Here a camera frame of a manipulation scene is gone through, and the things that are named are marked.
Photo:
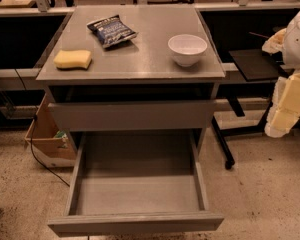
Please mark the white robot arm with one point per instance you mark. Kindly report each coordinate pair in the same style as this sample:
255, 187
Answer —
290, 53

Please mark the blue chip bag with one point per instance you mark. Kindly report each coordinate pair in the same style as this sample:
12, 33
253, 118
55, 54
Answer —
111, 31

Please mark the grey drawer cabinet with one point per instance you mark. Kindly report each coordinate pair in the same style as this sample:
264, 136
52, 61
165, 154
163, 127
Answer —
140, 70

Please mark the yellow sponge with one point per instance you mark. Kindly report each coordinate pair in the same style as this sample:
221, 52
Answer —
72, 59

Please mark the cardboard box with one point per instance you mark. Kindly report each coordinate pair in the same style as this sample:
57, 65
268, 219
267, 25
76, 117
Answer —
50, 145

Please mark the grey drawer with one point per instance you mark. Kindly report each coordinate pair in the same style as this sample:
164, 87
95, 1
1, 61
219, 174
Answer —
136, 182
115, 116

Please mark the grey top drawer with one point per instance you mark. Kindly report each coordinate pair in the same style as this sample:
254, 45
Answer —
115, 116

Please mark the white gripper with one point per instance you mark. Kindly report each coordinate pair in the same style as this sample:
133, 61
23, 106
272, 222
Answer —
298, 44

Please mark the white bowl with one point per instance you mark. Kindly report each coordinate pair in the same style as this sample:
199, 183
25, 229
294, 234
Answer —
186, 50

